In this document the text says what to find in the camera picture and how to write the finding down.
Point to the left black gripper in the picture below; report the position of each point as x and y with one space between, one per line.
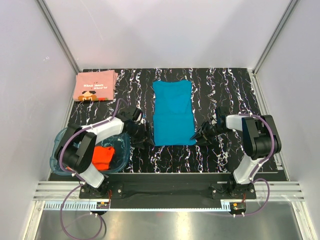
141 132

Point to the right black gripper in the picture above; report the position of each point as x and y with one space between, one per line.
209 129

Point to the blue t-shirt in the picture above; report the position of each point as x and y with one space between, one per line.
173 118

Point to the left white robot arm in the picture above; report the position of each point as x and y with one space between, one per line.
111 126

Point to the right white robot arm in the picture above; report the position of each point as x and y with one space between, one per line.
260 141

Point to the clear blue plastic bin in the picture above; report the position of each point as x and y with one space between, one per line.
120 155

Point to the orange t-shirt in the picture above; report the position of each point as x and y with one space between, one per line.
102 157

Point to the pink folded t-shirt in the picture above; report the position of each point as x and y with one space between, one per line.
95 86

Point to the right connector box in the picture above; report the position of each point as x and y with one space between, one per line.
238 206

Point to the connector box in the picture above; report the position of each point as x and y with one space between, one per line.
238 206
103 205

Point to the left connector box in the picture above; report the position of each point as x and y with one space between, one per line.
103 205

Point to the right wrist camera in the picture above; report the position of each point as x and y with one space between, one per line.
213 120

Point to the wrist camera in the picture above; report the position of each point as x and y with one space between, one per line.
213 120
140 119

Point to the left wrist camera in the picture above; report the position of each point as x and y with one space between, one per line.
140 119

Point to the front aluminium rail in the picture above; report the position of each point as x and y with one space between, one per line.
57 190

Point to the right aluminium frame post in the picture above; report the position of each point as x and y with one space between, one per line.
275 35

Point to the aluminium frame post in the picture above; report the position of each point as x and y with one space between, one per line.
58 35
275 35

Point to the left aluminium frame post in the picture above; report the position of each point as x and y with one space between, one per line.
58 35

